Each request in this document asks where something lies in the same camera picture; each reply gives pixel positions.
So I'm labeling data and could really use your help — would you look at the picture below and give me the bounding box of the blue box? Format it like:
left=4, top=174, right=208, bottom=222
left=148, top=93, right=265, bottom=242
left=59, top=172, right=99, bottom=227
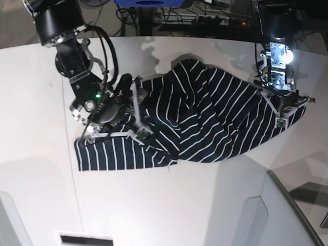
left=114, top=0, right=184, bottom=8

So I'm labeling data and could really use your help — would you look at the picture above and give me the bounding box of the navy white striped t-shirt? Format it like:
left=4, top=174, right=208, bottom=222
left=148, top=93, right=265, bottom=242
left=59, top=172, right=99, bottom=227
left=74, top=57, right=307, bottom=172

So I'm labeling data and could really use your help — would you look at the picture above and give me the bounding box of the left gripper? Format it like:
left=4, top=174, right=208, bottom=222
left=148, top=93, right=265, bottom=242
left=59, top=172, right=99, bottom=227
left=269, top=91, right=302, bottom=110

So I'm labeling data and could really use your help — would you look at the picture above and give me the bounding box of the grey monitor edge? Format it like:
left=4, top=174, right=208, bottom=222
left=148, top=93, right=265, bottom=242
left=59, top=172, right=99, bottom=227
left=267, top=171, right=324, bottom=245

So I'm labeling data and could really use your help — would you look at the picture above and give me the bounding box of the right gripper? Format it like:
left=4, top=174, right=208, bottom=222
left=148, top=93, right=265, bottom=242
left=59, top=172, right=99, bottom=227
left=94, top=74, right=146, bottom=126

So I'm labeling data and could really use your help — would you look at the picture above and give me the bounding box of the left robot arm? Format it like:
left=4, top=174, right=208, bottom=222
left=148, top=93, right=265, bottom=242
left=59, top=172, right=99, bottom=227
left=251, top=1, right=300, bottom=112

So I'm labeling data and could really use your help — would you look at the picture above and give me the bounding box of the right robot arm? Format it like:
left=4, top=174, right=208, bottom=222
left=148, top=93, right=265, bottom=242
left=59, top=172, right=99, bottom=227
left=23, top=1, right=147, bottom=129

